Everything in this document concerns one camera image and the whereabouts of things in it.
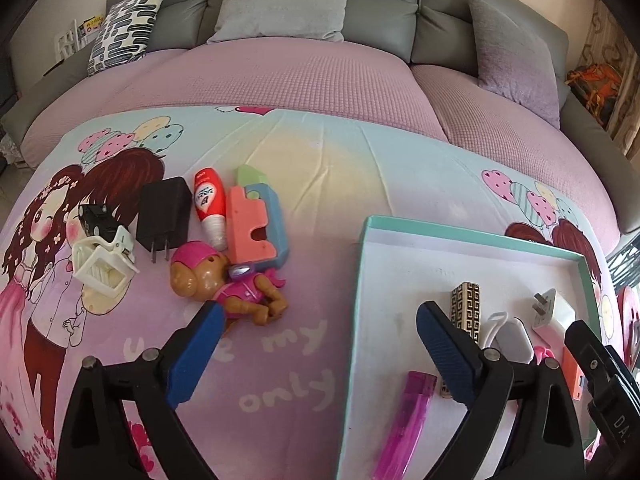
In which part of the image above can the black charger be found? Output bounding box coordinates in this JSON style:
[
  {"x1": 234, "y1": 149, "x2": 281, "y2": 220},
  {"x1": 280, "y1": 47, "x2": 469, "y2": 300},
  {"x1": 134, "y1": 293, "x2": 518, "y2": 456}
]
[{"x1": 136, "y1": 176, "x2": 191, "y2": 265}]

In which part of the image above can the grey sofa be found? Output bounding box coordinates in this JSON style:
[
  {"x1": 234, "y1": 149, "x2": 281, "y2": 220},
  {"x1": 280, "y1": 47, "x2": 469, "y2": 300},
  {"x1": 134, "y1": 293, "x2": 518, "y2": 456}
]
[{"x1": 0, "y1": 0, "x2": 640, "y2": 241}]

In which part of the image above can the purple grey pillow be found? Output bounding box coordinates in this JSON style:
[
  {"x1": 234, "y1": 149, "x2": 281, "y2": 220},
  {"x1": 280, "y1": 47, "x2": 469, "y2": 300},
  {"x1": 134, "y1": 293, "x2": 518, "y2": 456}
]
[{"x1": 466, "y1": 0, "x2": 562, "y2": 131}]

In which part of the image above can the yellow magazine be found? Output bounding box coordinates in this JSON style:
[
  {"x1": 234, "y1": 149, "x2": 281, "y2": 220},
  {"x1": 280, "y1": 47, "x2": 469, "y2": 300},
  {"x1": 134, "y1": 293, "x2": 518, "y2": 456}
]
[{"x1": 79, "y1": 14, "x2": 107, "y2": 47}]

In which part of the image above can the white magazine rack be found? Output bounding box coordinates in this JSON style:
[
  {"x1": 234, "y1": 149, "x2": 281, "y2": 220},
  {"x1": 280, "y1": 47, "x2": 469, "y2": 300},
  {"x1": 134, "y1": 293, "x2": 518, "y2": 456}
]
[{"x1": 55, "y1": 27, "x2": 83, "y2": 64}]

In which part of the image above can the white charger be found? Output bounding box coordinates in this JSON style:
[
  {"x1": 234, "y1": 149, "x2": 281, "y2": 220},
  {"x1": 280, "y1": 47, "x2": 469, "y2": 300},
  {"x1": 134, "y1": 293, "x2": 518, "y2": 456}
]
[{"x1": 531, "y1": 287, "x2": 577, "y2": 344}]

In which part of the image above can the teal cardboard box lid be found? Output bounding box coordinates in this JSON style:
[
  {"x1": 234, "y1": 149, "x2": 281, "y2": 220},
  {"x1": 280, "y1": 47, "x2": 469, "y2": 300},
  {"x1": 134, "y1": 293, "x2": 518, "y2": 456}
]
[{"x1": 336, "y1": 215, "x2": 601, "y2": 480}]

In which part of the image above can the beige patterned curtain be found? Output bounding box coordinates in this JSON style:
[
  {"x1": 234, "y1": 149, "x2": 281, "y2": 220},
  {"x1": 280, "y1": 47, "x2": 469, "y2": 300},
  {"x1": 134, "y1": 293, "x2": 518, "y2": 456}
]
[{"x1": 582, "y1": 0, "x2": 640, "y2": 157}]

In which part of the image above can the brown pink toy dog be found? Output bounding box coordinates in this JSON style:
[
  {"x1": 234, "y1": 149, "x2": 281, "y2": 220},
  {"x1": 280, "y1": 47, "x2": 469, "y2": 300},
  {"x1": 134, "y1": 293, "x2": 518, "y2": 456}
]
[{"x1": 169, "y1": 241, "x2": 290, "y2": 329}]

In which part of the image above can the gold patterned lighter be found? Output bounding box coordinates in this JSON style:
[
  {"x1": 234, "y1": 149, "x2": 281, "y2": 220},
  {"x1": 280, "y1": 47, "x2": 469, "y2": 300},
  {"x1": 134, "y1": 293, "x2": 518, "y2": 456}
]
[{"x1": 439, "y1": 282, "x2": 481, "y2": 402}]

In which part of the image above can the orange blue fidget toy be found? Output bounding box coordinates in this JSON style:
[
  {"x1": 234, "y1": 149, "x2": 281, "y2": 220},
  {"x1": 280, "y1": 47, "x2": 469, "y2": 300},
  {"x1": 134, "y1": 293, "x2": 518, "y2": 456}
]
[{"x1": 561, "y1": 347, "x2": 587, "y2": 404}]

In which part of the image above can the printed cartoon blanket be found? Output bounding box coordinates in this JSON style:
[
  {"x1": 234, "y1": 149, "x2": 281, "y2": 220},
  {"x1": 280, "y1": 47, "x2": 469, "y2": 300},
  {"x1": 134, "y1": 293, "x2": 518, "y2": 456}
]
[{"x1": 0, "y1": 105, "x2": 632, "y2": 480}]

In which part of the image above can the white smartwatch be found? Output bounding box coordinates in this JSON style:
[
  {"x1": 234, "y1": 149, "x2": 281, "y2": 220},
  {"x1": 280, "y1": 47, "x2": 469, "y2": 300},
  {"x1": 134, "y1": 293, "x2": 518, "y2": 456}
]
[{"x1": 481, "y1": 310, "x2": 534, "y2": 366}]

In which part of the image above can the black toy car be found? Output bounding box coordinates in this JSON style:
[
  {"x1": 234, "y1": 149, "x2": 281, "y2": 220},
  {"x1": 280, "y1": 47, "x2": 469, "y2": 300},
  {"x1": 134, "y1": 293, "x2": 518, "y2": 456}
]
[{"x1": 79, "y1": 203, "x2": 119, "y2": 236}]

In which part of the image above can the orange black bag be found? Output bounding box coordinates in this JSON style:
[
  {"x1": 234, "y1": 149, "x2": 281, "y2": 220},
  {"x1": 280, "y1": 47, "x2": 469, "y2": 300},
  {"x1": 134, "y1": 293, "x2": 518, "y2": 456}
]
[{"x1": 566, "y1": 62, "x2": 624, "y2": 127}]

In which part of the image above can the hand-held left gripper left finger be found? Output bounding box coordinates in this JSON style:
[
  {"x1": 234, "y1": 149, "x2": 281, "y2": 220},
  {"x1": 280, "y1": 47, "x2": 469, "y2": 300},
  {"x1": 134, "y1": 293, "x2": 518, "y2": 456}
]
[{"x1": 56, "y1": 302, "x2": 226, "y2": 480}]

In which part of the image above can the red squeeze bottle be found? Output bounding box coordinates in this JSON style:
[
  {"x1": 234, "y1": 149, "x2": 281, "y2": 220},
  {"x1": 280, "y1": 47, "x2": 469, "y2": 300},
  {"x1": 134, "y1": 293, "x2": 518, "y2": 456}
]
[{"x1": 194, "y1": 167, "x2": 230, "y2": 251}]

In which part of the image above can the pink lighter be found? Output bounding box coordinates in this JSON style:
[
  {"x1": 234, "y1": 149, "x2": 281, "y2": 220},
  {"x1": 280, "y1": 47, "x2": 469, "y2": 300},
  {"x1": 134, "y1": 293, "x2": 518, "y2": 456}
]
[{"x1": 372, "y1": 371, "x2": 436, "y2": 480}]

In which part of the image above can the white lace cloth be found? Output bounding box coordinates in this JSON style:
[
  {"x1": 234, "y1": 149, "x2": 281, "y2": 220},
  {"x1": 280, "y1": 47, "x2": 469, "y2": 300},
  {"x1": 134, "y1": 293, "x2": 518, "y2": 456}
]
[{"x1": 0, "y1": 132, "x2": 26, "y2": 167}]

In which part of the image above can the pink sofa seat cover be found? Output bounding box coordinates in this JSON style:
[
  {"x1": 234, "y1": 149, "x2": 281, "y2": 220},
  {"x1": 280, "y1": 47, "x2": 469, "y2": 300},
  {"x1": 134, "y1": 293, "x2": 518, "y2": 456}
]
[
  {"x1": 22, "y1": 40, "x2": 449, "y2": 171},
  {"x1": 410, "y1": 62, "x2": 626, "y2": 241}
]

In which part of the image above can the white hair clip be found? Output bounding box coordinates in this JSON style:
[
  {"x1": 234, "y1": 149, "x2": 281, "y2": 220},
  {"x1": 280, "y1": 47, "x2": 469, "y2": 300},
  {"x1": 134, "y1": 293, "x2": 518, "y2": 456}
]
[{"x1": 72, "y1": 225, "x2": 141, "y2": 301}]

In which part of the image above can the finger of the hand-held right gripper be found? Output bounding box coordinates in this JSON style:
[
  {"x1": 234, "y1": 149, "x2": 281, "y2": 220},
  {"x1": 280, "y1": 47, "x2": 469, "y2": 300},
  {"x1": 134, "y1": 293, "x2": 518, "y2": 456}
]
[{"x1": 565, "y1": 320, "x2": 634, "y2": 402}]

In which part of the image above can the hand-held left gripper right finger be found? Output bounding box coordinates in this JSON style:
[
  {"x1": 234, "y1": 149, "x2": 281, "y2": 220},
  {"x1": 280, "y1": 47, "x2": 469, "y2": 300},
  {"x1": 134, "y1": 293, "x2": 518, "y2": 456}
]
[{"x1": 416, "y1": 301, "x2": 586, "y2": 480}]

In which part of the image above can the black white patterned pillow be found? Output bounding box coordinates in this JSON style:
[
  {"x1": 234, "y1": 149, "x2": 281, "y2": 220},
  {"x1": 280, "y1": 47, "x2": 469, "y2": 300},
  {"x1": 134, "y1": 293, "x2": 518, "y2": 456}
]
[{"x1": 87, "y1": 0, "x2": 171, "y2": 77}]

